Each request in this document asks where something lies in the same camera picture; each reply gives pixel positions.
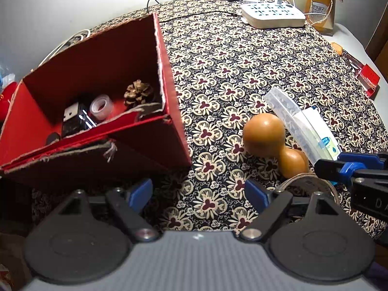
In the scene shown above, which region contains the tan paper gift bag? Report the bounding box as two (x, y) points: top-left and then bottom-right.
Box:
(306, 0), (344, 36)

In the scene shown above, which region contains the clear plastic case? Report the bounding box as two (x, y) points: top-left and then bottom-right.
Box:
(263, 87), (326, 165)

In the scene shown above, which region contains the red round object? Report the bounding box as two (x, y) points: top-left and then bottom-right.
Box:
(0, 82), (18, 122)

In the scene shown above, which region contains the red cardboard box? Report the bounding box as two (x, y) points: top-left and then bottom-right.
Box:
(0, 12), (192, 178)

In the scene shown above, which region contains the black and white cube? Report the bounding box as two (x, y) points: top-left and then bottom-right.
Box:
(61, 102), (98, 137)

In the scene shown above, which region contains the clear tape roll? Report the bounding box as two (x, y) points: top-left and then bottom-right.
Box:
(89, 95), (114, 119)

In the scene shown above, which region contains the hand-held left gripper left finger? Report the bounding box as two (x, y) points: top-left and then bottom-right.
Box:
(56, 178), (160, 243)

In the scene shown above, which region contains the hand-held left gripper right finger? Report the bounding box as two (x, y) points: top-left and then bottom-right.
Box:
(240, 179), (341, 243)

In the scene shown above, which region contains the white tube blue label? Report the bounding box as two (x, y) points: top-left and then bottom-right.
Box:
(292, 105), (344, 162)

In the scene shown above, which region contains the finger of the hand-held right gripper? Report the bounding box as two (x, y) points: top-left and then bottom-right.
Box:
(315, 158), (369, 186)
(338, 151), (388, 170)

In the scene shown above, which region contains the wooden gourd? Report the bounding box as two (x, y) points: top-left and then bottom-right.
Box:
(242, 113), (310, 179)

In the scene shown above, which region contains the red acrylic block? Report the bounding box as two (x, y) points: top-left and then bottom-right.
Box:
(342, 51), (381, 98)

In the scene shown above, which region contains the floral patterned tablecloth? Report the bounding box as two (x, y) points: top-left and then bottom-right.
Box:
(30, 0), (388, 241)

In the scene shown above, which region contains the pine cone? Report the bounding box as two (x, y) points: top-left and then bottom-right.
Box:
(123, 79), (155, 107)

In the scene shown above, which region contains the brown wooden furniture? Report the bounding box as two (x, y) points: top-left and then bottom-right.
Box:
(365, 15), (388, 65)

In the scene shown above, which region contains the white power strip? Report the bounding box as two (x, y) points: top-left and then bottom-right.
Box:
(241, 1), (306, 29)

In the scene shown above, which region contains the black cable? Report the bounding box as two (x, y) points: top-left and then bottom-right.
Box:
(147, 0), (241, 18)

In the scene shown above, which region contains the white coiled cable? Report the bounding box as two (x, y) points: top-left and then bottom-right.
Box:
(38, 29), (92, 67)

